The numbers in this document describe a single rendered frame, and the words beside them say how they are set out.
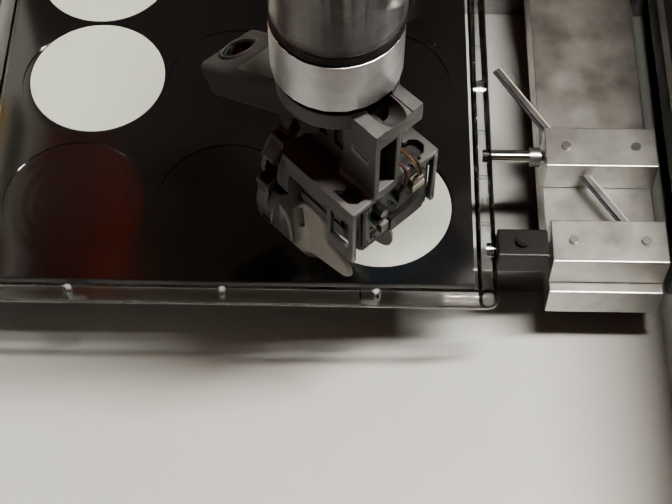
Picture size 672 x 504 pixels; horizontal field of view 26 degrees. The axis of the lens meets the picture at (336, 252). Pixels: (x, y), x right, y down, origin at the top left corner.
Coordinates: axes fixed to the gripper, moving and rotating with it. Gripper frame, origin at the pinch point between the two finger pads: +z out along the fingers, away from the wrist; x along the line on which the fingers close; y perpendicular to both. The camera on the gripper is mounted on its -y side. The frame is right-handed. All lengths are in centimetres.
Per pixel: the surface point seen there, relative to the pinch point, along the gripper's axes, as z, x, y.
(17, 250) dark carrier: 1.3, -15.4, -13.8
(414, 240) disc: 1.3, 5.2, 4.4
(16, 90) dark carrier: 1.3, -7.1, -25.1
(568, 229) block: 0.5, 13.2, 11.4
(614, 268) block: 1.3, 13.6, 15.4
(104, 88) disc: 1.2, -2.2, -20.8
